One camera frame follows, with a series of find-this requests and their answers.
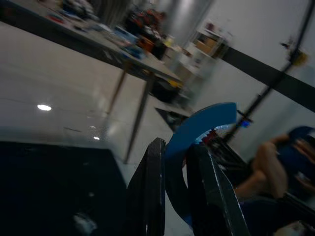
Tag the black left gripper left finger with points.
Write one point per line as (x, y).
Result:
(147, 191)

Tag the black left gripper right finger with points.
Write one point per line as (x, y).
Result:
(216, 196)

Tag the blue curved trash piece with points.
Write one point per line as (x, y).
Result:
(197, 125)

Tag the seated person in blue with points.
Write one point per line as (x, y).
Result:
(278, 172)

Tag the black box under table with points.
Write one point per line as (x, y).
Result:
(165, 89)

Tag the black tripod stand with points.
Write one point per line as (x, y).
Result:
(273, 81)

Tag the white shelving unit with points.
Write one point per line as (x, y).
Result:
(199, 54)

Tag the long cluttered work table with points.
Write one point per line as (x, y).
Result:
(98, 41)

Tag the orange and black tool case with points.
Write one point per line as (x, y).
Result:
(147, 32)

